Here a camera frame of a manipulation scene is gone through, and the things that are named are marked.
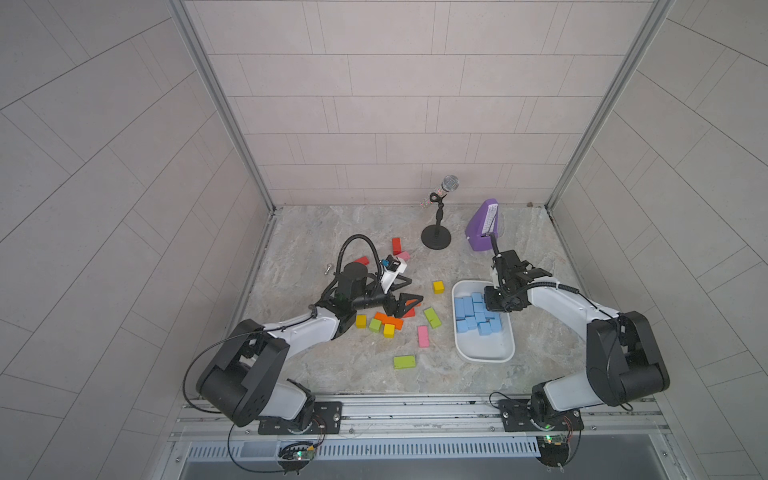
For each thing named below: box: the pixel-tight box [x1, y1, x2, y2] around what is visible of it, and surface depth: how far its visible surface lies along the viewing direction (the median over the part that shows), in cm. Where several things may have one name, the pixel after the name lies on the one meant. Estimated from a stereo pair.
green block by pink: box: [424, 307, 442, 329], surface depth 88 cm
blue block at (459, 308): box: [454, 297, 465, 320], surface depth 88 cm
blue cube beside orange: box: [477, 322, 492, 336], surface depth 86 cm
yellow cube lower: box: [383, 324, 395, 339], surface depth 86 cm
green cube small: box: [369, 318, 382, 333], surface depth 86 cm
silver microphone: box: [430, 175, 459, 211], surface depth 88 cm
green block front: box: [393, 355, 416, 369], surface depth 81 cm
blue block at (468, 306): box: [464, 296, 474, 317], surface depth 89 cm
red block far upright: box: [392, 237, 401, 255], surface depth 104 cm
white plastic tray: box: [452, 280, 515, 362], surface depth 86 cm
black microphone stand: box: [421, 175, 459, 250], surface depth 107 cm
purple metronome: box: [465, 199, 499, 251], surface depth 101 cm
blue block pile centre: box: [456, 319, 469, 333], surface depth 85 cm
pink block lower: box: [417, 326, 431, 348], surface depth 86 cm
